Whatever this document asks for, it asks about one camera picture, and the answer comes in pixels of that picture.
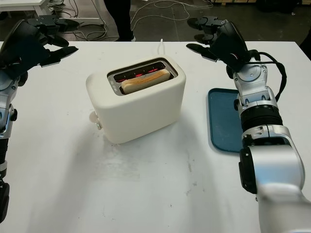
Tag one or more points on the silver toaster dial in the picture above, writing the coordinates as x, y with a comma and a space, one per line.
98, 123

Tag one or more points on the white two-slot toaster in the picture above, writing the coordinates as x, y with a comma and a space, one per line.
136, 116

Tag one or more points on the blue plastic tray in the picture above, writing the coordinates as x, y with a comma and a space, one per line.
222, 119

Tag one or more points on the white toaster lever knob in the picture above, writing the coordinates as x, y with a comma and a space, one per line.
93, 117

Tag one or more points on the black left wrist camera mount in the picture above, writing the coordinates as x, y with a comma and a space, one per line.
22, 79

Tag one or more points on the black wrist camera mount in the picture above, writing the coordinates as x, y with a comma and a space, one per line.
229, 72
22, 79

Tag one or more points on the white desk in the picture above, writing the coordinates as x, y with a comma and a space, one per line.
14, 6

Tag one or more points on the person with black trousers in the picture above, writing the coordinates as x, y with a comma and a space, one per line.
124, 19

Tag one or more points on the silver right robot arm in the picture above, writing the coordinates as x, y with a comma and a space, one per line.
274, 170

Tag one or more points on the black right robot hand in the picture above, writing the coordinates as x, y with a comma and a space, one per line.
229, 46

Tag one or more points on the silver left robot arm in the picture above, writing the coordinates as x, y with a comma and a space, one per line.
5, 104

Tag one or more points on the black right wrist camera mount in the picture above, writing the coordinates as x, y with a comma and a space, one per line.
229, 72

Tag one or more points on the toast slice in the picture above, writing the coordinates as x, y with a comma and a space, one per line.
143, 82

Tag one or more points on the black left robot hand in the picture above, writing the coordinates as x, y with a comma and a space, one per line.
22, 48

